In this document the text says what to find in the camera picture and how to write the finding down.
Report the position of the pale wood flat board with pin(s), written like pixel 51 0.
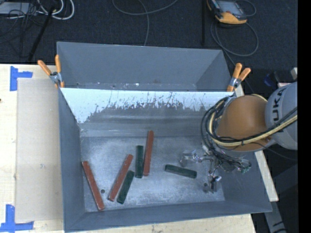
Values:
pixel 39 142

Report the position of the black cylinder on white bracket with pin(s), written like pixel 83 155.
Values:
pixel 214 181

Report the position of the dark green flat block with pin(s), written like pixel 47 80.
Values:
pixel 180 171
pixel 139 161
pixel 125 187

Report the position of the red-brown flat block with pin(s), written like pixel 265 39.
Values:
pixel 148 153
pixel 93 185
pixel 120 178

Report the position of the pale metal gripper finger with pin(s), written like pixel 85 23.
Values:
pixel 190 154
pixel 192 160

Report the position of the grey metal bin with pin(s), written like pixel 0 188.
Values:
pixel 155 195

